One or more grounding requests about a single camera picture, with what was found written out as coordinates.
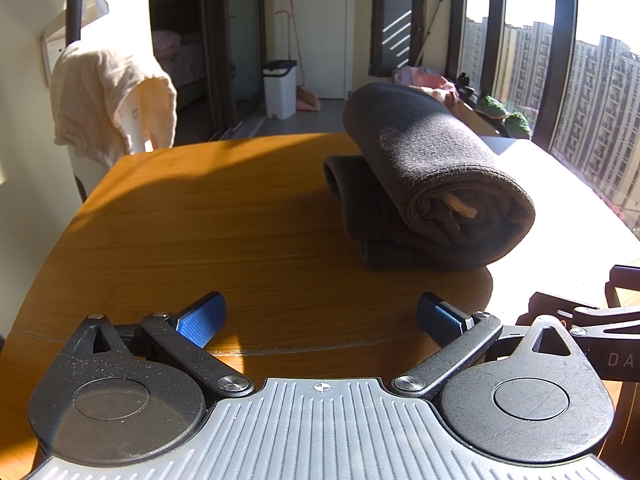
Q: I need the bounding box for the green slipper near window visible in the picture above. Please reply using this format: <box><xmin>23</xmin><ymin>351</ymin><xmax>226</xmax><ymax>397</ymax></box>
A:
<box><xmin>475</xmin><ymin>96</ymin><xmax>508</xmax><ymax>120</ymax></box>

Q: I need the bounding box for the pink bed in room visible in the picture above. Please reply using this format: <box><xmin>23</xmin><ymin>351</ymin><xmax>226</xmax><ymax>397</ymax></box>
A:
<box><xmin>152</xmin><ymin>29</ymin><xmax>206</xmax><ymax>88</ymax></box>

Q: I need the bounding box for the pink dustpan with broom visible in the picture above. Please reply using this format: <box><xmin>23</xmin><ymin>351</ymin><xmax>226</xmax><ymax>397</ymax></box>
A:
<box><xmin>274</xmin><ymin>0</ymin><xmax>321</xmax><ymax>113</ymax></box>

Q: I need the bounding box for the white plastic trash bin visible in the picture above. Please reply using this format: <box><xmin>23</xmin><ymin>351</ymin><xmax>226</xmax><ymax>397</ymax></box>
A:
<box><xmin>262</xmin><ymin>60</ymin><xmax>297</xmax><ymax>120</ymax></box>

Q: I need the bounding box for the black white vacuum handle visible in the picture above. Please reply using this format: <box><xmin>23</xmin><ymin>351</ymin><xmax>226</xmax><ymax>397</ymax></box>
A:
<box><xmin>65</xmin><ymin>0</ymin><xmax>82</xmax><ymax>46</ymax></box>

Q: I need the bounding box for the orange bucket with cloths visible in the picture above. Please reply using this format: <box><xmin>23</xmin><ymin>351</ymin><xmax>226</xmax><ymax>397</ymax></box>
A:
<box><xmin>390</xmin><ymin>65</ymin><xmax>459</xmax><ymax>110</ymax></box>

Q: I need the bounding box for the dark grey knitted garment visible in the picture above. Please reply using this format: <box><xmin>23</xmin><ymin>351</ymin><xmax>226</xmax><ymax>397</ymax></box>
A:
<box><xmin>323</xmin><ymin>82</ymin><xmax>536</xmax><ymax>270</ymax></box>

